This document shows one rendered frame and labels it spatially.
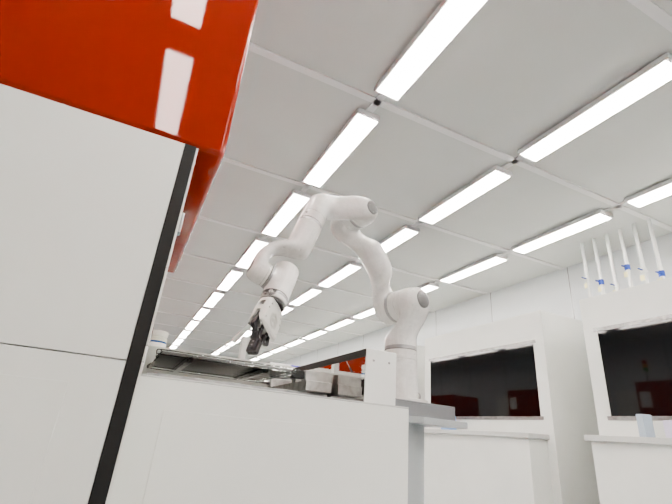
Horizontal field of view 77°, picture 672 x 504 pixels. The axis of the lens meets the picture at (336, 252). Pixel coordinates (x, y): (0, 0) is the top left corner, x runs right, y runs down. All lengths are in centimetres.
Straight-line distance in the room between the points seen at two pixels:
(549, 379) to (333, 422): 351
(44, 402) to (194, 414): 30
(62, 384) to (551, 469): 404
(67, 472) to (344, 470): 55
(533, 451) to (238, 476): 351
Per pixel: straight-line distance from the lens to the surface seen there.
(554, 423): 437
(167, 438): 93
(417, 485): 157
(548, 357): 445
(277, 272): 134
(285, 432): 98
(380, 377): 116
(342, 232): 166
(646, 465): 369
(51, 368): 74
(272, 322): 126
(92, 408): 73
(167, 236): 78
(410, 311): 160
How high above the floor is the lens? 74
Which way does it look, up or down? 23 degrees up
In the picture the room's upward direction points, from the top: 5 degrees clockwise
